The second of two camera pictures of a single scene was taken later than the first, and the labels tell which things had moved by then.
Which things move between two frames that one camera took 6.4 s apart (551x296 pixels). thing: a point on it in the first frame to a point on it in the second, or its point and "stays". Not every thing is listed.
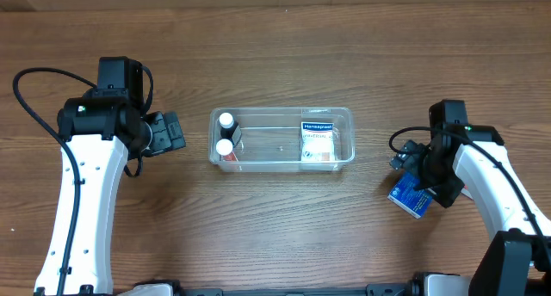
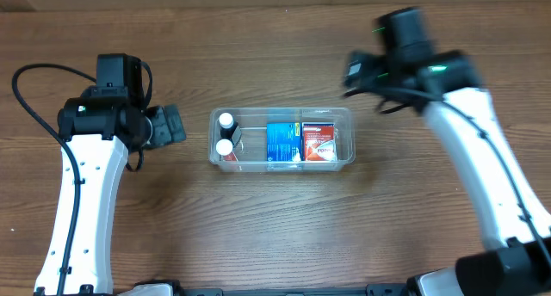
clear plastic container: [271, 138] stays
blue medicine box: [416, 202] to [284, 142]
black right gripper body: [407, 154] to [355, 72]
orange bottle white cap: [224, 147] stays
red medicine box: [466, 191] to [318, 142]
